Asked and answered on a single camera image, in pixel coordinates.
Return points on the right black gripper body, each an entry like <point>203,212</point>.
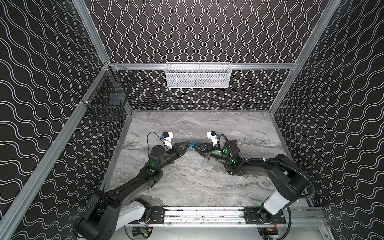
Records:
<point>207,149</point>

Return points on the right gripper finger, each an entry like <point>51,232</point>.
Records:
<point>199,146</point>
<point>204,154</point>

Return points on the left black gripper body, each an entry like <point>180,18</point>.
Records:
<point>177,150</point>

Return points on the blue padlock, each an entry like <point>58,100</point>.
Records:
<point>192,146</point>

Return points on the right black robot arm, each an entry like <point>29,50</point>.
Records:
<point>289,181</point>

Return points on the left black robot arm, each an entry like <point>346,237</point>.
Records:
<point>106,212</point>

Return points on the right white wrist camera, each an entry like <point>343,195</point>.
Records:
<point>213,137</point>

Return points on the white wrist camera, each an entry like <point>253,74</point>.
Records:
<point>213,137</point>
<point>167,139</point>

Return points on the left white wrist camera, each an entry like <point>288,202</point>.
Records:
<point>167,139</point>

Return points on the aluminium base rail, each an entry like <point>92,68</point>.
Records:
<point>207,216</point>

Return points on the white wire mesh basket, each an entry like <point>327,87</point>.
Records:
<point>191,75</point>

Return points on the black wire mesh basket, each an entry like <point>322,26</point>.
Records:
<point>109,100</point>

